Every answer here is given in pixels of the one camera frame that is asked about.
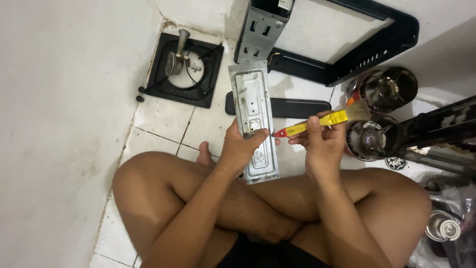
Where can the person's left leg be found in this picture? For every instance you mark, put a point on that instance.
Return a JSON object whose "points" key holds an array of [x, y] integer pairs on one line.
{"points": [[148, 193]]}

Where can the clear plastic bag heap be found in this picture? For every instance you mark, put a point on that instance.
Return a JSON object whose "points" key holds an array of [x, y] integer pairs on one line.
{"points": [[457, 197]]}

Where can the round dark burner cup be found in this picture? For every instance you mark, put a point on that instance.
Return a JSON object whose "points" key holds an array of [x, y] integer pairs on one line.
{"points": [[373, 137], [388, 89]]}

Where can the small black round sticker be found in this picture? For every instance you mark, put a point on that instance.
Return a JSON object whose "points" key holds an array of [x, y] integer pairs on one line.
{"points": [[395, 163]]}

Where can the grey perforated metal panel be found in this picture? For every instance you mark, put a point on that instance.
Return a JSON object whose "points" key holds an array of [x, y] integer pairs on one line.
{"points": [[260, 33]]}

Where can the person's right leg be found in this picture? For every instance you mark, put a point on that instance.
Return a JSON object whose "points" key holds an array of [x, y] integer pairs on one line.
{"points": [[390, 208]]}

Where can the person's black shorts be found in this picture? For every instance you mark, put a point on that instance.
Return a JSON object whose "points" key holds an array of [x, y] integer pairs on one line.
{"points": [[260, 257]]}

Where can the black square burner frame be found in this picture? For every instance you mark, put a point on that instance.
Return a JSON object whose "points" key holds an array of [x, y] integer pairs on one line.
{"points": [[208, 78]]}

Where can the small black rubber foot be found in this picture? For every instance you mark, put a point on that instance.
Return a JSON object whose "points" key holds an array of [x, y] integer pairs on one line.
{"points": [[141, 89], [139, 99]]}

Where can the black stove body frame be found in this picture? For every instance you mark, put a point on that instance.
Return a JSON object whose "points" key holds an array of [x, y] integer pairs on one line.
{"points": [[372, 56]]}

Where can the rusty black metal bar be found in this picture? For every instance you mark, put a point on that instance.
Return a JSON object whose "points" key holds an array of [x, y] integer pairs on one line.
{"points": [[442, 126]]}

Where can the person's leg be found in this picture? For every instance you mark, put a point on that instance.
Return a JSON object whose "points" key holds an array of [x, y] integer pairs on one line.
{"points": [[148, 193], [390, 208]]}

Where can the flat black strip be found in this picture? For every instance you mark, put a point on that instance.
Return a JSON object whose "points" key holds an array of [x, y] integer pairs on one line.
{"points": [[297, 108]]}

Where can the person's right hand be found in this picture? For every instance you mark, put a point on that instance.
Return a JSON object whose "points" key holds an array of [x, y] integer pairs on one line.
{"points": [[325, 149]]}

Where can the silver spray can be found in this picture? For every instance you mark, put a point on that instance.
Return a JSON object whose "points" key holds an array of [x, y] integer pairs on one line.
{"points": [[442, 226]]}

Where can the person's left hand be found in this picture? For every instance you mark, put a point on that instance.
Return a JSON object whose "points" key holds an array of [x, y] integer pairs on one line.
{"points": [[238, 152]]}

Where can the grey metal burner tube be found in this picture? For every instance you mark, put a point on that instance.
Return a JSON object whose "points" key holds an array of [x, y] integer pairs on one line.
{"points": [[174, 61]]}

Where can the long grey metal plate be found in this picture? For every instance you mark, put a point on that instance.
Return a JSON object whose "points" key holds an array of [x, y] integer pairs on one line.
{"points": [[253, 96]]}

